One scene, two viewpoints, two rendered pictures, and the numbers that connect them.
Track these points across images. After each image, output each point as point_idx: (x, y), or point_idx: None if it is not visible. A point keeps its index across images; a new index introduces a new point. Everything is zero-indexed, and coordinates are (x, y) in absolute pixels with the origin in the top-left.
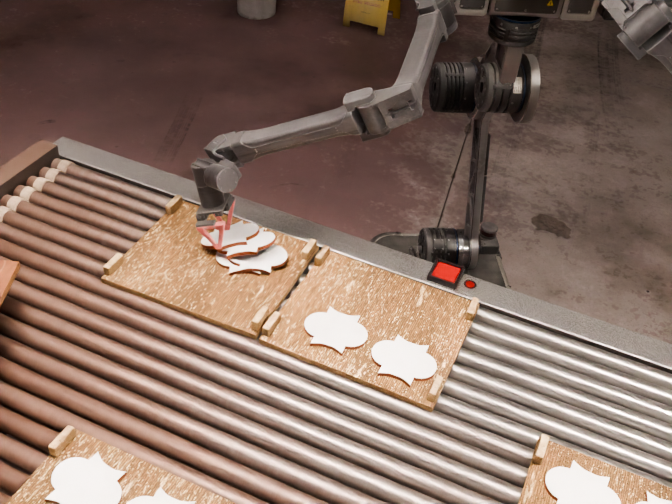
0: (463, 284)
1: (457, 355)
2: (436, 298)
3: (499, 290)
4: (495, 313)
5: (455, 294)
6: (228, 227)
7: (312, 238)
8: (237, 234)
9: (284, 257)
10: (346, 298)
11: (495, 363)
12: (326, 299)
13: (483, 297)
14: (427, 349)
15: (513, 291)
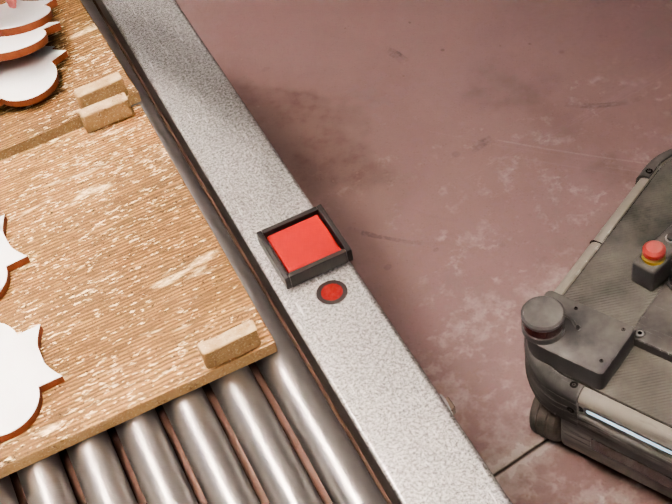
0: (318, 286)
1: (112, 426)
2: (206, 288)
3: (376, 335)
4: (298, 380)
5: (279, 300)
6: (12, 3)
7: (163, 75)
8: (3, 20)
9: (37, 91)
10: (56, 213)
11: (162, 485)
12: (25, 199)
13: (323, 333)
14: (53, 382)
15: (403, 352)
